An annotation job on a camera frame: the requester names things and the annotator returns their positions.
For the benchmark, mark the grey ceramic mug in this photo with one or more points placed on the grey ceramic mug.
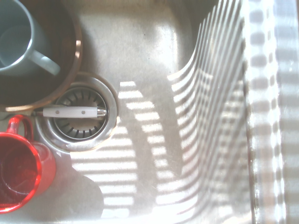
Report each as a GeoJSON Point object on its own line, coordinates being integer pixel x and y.
{"type": "Point", "coordinates": [16, 39]}

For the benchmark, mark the stainless steel sink basin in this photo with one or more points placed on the stainless steel sink basin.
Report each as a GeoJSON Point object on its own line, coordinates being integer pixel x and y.
{"type": "Point", "coordinates": [149, 46]}

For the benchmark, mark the metal sink drain strainer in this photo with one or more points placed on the metal sink drain strainer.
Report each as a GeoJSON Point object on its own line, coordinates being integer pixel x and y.
{"type": "Point", "coordinates": [77, 127]}

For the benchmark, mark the brown wooden bowl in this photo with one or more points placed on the brown wooden bowl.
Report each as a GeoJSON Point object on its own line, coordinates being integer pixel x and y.
{"type": "Point", "coordinates": [63, 35]}

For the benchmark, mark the red glossy mug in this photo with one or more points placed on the red glossy mug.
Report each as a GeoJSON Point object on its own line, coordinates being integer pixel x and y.
{"type": "Point", "coordinates": [21, 168]}

